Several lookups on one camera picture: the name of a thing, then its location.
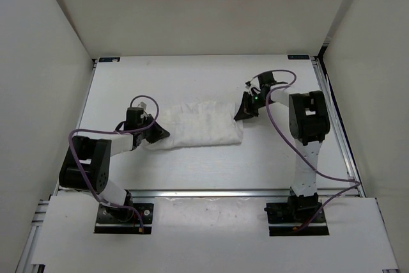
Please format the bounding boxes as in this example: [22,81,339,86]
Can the aluminium right frame rail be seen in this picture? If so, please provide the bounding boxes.
[312,43,366,197]

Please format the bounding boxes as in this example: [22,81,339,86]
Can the white pleated skirt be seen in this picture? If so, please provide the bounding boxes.
[143,101,243,150]

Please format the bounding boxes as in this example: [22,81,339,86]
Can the aluminium front table rail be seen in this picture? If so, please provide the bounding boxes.
[60,187,365,200]

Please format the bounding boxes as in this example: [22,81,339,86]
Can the blue right corner label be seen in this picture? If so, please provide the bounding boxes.
[287,54,310,61]

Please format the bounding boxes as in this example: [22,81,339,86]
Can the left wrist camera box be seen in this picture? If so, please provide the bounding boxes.
[137,102,147,110]

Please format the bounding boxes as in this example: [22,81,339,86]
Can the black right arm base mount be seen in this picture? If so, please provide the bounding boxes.
[264,192,329,237]

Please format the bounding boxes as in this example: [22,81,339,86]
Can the blue left corner label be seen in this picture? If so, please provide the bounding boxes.
[98,57,121,63]

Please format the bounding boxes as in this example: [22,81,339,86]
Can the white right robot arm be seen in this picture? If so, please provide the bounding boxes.
[234,70,330,198]

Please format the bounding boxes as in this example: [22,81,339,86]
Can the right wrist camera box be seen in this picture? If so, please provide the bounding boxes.
[245,81,261,96]

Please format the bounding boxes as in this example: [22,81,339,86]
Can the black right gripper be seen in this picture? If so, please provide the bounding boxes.
[234,92,275,122]

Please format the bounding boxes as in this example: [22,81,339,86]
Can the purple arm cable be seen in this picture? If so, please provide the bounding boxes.
[68,95,160,228]
[249,68,362,226]

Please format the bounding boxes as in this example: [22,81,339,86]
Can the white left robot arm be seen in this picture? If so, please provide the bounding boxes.
[59,105,170,222]

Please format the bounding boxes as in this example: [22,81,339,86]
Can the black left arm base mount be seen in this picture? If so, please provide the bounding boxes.
[94,201,154,235]

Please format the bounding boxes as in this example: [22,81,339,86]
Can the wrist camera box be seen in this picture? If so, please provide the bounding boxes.
[137,102,147,110]
[245,81,261,96]

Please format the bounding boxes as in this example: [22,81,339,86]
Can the aluminium frame rail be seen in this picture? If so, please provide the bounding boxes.
[15,180,59,272]
[312,43,366,197]

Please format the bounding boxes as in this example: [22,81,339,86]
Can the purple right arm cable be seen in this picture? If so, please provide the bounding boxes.
[249,68,362,226]

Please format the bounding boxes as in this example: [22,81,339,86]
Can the blue corner label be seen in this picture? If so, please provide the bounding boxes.
[287,54,310,61]
[98,57,121,63]

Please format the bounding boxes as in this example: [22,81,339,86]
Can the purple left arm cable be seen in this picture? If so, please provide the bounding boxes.
[68,95,160,228]

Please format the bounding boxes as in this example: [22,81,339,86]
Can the aluminium left frame rail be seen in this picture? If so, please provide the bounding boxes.
[15,180,59,272]

